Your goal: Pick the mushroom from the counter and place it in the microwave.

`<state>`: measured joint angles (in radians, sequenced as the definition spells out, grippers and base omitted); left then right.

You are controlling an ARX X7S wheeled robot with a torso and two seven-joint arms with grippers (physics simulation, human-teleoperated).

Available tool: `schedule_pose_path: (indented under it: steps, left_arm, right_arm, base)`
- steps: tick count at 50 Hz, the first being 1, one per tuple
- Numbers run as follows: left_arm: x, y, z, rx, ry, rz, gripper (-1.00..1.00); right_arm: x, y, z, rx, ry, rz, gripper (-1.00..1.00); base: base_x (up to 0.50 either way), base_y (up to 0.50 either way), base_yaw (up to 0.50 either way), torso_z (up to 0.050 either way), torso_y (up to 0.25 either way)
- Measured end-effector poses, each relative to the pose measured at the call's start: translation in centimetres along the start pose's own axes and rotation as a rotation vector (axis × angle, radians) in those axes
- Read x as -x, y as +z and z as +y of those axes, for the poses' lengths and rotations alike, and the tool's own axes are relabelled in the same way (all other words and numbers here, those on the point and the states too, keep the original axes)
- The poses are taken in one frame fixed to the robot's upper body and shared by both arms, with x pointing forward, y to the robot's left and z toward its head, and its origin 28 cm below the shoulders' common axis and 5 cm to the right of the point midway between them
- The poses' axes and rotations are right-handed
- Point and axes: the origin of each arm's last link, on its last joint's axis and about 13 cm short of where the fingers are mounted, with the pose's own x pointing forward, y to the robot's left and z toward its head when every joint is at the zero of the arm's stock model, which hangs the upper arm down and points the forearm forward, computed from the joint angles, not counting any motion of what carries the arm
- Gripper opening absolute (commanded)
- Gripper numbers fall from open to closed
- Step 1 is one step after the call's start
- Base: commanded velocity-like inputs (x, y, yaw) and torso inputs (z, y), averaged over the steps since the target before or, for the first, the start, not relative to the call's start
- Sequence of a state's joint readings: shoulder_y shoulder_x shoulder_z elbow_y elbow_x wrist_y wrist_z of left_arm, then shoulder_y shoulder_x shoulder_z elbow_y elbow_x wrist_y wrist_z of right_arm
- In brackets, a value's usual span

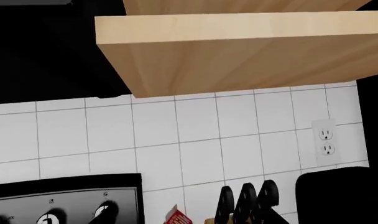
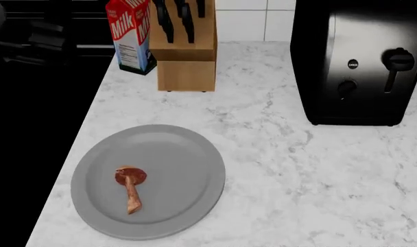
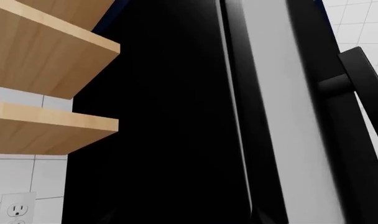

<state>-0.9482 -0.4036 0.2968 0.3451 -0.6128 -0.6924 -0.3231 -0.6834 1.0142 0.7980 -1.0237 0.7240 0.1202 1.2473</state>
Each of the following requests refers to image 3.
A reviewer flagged black refrigerator door handle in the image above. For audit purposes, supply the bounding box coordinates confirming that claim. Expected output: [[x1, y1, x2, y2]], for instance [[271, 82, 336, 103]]
[[318, 46, 378, 157]]

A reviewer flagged light wooden wall shelf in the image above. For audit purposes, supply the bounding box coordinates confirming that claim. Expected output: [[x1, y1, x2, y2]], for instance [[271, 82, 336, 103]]
[[0, 0, 121, 101], [0, 100, 119, 156], [15, 0, 115, 32]]

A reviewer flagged black refrigerator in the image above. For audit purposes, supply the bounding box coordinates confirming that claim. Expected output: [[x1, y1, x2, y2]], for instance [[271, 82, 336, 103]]
[[62, 0, 378, 224]]

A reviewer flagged white wall power outlet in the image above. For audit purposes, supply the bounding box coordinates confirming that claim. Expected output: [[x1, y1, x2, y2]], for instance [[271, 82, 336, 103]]
[[0, 191, 37, 224]]

